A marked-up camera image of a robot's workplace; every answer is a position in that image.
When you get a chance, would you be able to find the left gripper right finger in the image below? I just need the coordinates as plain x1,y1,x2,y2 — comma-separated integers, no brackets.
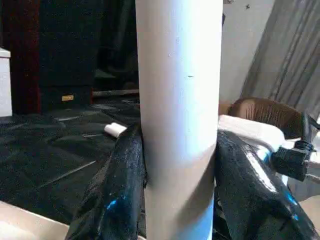
213,129,320,240

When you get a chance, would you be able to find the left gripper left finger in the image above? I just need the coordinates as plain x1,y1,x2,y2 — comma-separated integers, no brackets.
64,124,149,240

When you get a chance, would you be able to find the white plastic table leg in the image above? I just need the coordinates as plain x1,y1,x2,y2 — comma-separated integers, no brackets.
134,0,224,240
104,121,128,139

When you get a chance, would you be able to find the brown wicker chair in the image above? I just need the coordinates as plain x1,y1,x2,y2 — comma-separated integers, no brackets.
227,96,304,140

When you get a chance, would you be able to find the tall black cabinet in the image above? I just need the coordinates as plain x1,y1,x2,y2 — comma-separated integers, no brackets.
37,0,95,112

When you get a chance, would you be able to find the grey curtain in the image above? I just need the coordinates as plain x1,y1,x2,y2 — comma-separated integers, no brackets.
240,0,320,114

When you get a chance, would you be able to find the white cabinet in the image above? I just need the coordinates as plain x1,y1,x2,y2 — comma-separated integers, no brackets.
0,46,13,118

